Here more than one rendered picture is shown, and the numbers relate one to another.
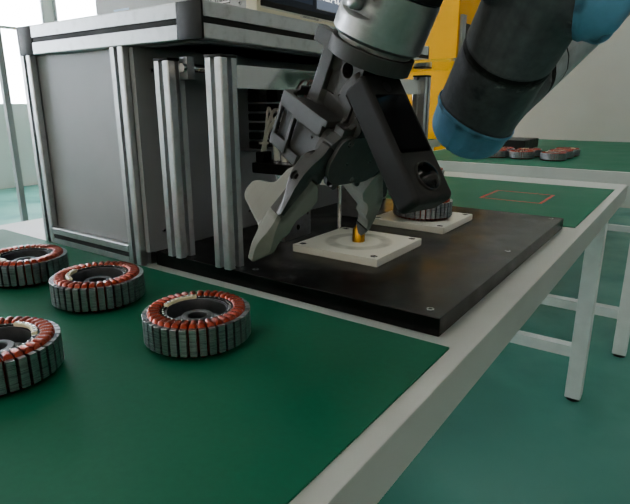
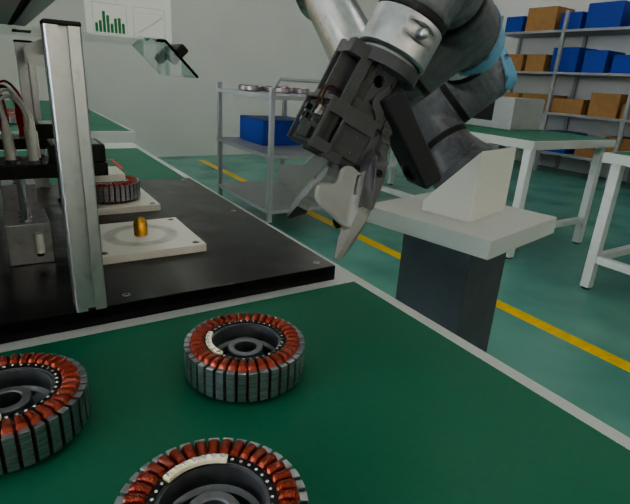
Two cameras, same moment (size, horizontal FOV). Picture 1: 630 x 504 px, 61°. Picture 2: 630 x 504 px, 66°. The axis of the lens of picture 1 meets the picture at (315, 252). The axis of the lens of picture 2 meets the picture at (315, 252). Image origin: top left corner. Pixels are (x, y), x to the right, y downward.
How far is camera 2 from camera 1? 0.58 m
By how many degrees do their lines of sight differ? 65
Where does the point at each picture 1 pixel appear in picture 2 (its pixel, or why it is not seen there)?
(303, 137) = (347, 139)
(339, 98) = (372, 104)
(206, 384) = (351, 383)
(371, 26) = (427, 54)
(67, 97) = not seen: outside the picture
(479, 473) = not seen: hidden behind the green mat
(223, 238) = (93, 271)
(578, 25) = (479, 67)
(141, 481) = (490, 437)
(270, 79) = not seen: hidden behind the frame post
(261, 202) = (338, 203)
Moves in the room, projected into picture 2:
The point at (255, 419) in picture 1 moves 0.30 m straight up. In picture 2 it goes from (419, 372) to (469, 45)
